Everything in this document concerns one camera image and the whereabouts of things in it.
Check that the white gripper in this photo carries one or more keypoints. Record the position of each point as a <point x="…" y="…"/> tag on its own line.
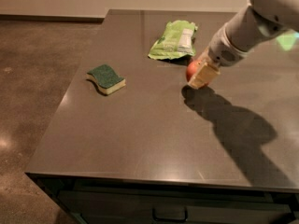
<point x="222" y="51"/>

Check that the red apple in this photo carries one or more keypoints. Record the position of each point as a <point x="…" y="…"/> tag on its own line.
<point x="191" y="69"/>

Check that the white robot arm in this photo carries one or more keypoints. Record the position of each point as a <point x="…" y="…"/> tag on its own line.
<point x="259" y="21"/>

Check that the green rice chip bag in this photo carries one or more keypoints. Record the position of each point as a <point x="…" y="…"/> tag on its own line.
<point x="176" y="41"/>

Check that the green and yellow sponge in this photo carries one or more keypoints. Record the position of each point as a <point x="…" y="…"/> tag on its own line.
<point x="106" y="79"/>

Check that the dark drawer with handle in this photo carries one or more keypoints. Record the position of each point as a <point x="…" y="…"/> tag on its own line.
<point x="141" y="206"/>

